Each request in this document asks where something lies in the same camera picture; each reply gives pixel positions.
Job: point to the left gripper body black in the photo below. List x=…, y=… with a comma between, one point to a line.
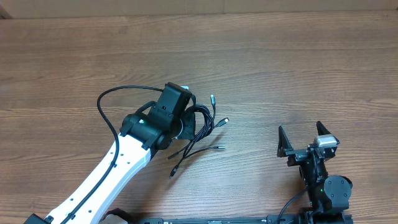
x=188, y=122

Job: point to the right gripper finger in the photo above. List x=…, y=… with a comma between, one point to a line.
x=321, y=129
x=284, y=145

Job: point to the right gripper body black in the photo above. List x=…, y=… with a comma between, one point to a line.
x=298, y=157

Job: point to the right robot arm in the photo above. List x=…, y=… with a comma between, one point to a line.
x=328, y=194

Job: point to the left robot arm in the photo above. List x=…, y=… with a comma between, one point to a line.
x=150, y=129

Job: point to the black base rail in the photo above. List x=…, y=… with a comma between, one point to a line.
x=118, y=216

